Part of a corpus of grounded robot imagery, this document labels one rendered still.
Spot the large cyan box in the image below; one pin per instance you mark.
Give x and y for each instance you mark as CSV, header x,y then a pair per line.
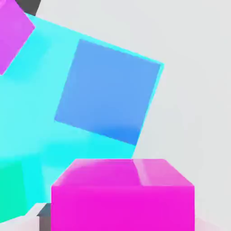
x,y
32,108

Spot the small magenta cube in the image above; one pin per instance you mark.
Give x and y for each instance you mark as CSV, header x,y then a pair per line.
x,y
122,207

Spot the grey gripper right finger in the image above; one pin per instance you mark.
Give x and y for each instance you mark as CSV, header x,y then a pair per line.
x,y
200,226

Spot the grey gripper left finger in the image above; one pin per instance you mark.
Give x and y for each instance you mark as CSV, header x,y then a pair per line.
x,y
44,220

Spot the small violet cube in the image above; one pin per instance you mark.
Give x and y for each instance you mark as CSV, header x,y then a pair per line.
x,y
12,32

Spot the small blue cube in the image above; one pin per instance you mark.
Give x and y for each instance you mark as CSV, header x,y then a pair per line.
x,y
106,90

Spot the small green cube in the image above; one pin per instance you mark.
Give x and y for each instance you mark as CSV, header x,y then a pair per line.
x,y
10,189

